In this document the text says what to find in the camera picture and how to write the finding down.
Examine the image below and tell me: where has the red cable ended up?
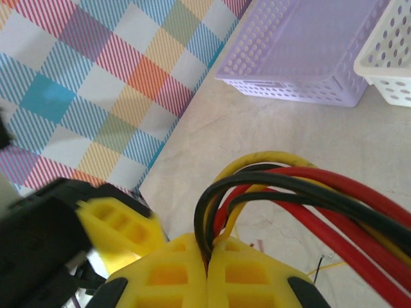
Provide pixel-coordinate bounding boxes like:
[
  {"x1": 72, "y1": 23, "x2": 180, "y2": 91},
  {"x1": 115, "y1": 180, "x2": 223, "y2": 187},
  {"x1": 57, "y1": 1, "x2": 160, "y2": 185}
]
[
  {"x1": 263, "y1": 166, "x2": 411, "y2": 222},
  {"x1": 213, "y1": 187, "x2": 411, "y2": 308}
]

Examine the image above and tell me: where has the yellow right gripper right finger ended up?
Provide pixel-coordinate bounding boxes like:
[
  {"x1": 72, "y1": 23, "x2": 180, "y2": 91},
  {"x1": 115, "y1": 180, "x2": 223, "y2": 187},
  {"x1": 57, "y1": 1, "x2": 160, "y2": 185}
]
[{"x1": 207, "y1": 238, "x2": 332, "y2": 308}]

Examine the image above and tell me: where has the yellow cable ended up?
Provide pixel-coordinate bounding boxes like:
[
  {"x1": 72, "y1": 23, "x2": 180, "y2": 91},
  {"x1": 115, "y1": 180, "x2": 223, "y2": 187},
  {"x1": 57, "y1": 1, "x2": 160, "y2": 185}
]
[
  {"x1": 204, "y1": 151, "x2": 320, "y2": 254},
  {"x1": 214, "y1": 184, "x2": 411, "y2": 256}
]

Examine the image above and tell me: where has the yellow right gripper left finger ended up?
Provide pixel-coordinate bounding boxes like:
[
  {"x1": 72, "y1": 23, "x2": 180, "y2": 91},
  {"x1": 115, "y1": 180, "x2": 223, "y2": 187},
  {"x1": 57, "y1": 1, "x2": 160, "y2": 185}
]
[{"x1": 91, "y1": 233, "x2": 209, "y2": 308}]

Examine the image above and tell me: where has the white perforated plastic basket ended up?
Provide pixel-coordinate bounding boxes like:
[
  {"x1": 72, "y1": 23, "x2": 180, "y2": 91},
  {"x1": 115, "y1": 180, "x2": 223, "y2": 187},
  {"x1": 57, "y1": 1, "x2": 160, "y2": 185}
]
[{"x1": 353, "y1": 0, "x2": 411, "y2": 108}]

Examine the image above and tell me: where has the black cable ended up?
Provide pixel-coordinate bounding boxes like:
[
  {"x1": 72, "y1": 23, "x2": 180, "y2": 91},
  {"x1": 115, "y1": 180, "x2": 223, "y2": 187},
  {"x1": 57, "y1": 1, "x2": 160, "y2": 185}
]
[
  {"x1": 194, "y1": 171, "x2": 411, "y2": 257},
  {"x1": 205, "y1": 191, "x2": 411, "y2": 257}
]

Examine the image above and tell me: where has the purple perforated plastic basket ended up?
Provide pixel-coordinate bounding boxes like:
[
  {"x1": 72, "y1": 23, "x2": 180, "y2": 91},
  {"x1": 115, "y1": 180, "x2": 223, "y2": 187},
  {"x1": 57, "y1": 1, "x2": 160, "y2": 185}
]
[{"x1": 214, "y1": 0, "x2": 391, "y2": 108}]

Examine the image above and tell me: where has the colourful checkered backdrop cloth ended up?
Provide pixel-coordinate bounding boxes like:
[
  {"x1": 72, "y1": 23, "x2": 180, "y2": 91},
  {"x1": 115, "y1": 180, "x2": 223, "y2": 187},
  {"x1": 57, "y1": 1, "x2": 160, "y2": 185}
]
[{"x1": 0, "y1": 0, "x2": 254, "y2": 201}]

